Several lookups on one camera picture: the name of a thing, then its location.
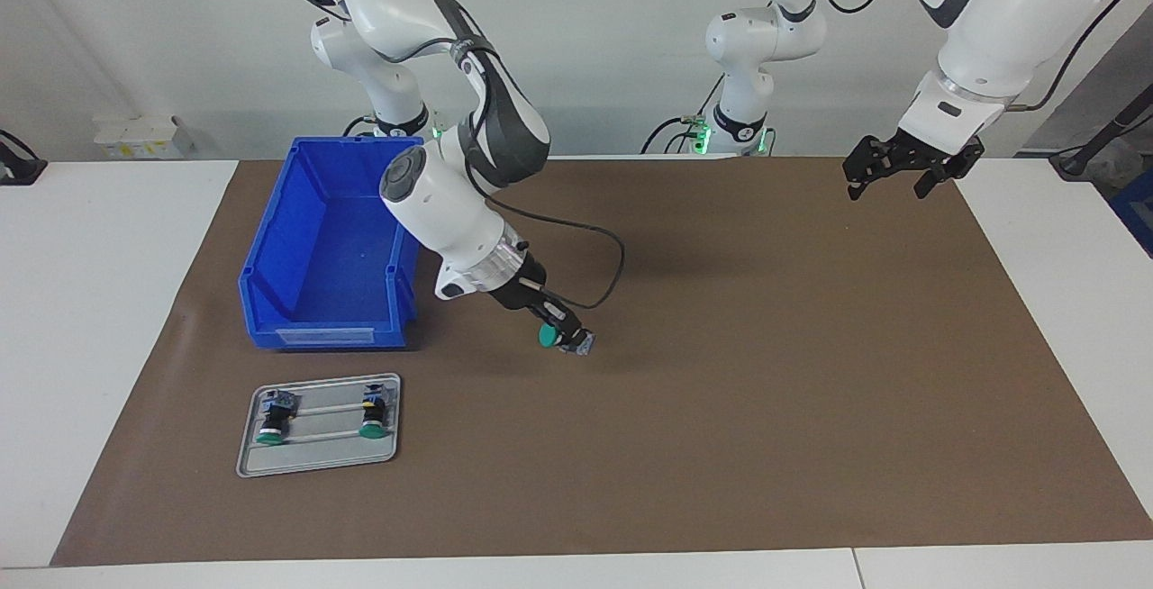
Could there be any black stand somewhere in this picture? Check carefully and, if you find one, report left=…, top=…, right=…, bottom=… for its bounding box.
left=1049, top=85, right=1153, bottom=180

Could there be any black table clamp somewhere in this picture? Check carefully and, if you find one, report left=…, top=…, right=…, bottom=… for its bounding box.
left=0, top=130, right=48, bottom=186

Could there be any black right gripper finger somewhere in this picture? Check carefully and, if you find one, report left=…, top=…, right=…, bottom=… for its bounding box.
left=531, top=292, right=591, bottom=351

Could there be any blue crate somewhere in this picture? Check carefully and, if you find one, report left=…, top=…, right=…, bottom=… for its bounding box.
left=1110, top=170, right=1153, bottom=258

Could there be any silver metal tray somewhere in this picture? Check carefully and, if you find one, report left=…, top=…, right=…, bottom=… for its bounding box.
left=236, top=373, right=402, bottom=479

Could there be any blue plastic storage bin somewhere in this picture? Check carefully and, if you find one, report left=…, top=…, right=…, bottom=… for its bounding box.
left=238, top=136, right=437, bottom=351

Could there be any green push button switch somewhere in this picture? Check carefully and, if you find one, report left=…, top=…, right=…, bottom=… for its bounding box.
left=255, top=387, right=303, bottom=446
left=358, top=383, right=391, bottom=439
left=538, top=323, right=597, bottom=358

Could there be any white wall box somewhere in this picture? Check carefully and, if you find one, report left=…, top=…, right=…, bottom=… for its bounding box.
left=93, top=114, right=195, bottom=159

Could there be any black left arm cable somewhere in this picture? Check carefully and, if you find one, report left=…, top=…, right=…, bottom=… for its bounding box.
left=806, top=0, right=1136, bottom=113

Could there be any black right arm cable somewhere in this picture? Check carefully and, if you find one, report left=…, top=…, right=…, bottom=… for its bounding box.
left=290, top=0, right=627, bottom=311

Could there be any brown table mat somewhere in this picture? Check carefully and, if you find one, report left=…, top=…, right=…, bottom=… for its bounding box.
left=50, top=157, right=1153, bottom=567

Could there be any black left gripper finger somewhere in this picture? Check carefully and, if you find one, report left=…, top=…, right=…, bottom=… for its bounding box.
left=844, top=137, right=897, bottom=203
left=914, top=140, right=985, bottom=201

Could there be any black base cable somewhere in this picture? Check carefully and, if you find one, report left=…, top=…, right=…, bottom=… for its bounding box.
left=641, top=76, right=726, bottom=155

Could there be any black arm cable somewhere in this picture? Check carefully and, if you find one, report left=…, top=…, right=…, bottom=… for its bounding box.
left=290, top=0, right=627, bottom=311
left=806, top=0, right=1136, bottom=113

